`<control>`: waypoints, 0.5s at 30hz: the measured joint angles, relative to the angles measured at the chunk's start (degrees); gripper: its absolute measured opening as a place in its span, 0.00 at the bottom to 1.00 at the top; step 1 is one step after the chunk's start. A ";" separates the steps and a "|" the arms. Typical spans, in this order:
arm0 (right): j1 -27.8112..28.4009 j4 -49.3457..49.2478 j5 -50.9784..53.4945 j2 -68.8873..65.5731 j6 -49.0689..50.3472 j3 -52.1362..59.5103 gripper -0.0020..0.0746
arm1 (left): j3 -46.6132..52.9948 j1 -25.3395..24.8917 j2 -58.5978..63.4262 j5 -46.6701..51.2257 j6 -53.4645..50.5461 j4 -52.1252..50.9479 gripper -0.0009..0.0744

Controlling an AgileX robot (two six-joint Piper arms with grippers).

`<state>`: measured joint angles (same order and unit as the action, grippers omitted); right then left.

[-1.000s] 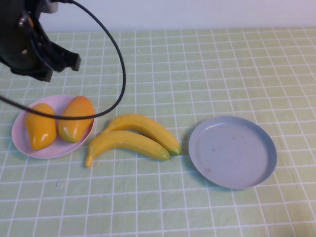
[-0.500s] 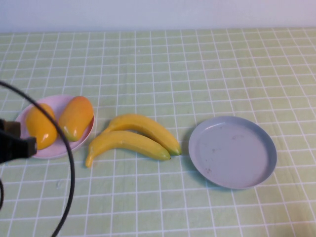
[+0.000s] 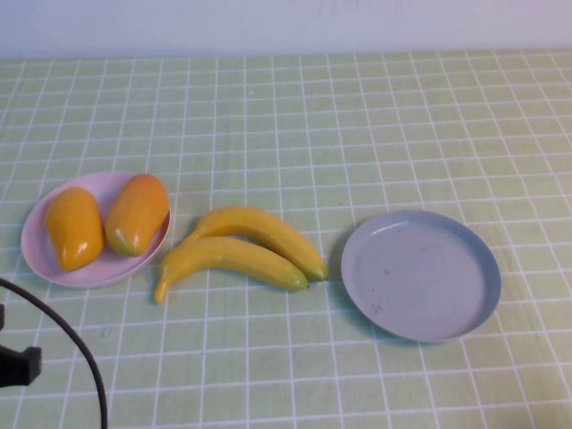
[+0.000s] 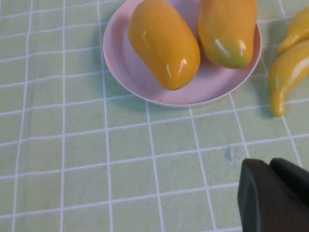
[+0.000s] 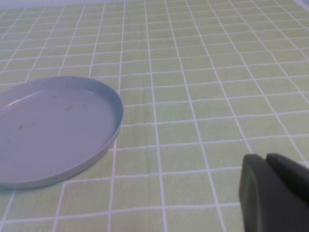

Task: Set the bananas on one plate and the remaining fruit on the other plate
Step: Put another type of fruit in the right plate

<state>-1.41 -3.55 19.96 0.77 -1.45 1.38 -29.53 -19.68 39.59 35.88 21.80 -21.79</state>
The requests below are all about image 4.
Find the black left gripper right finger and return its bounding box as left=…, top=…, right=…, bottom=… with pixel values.
left=268, top=157, right=309, bottom=209

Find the green checked tablecloth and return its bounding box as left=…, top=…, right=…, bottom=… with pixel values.
left=0, top=0, right=309, bottom=232

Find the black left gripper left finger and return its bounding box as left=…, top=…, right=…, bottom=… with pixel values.
left=237, top=158, right=309, bottom=232

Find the all orange-yellow toy mango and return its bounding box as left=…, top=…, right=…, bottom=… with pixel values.
left=127, top=0, right=201, bottom=91

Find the pink round plate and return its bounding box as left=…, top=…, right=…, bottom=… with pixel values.
left=103, top=0, right=263, bottom=108

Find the yellow toy banana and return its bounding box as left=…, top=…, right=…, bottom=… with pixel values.
left=269, top=40, right=309, bottom=118
left=277, top=6, right=309, bottom=55

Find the green-tipped orange toy mango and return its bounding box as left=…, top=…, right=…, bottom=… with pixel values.
left=197, top=0, right=258, bottom=69

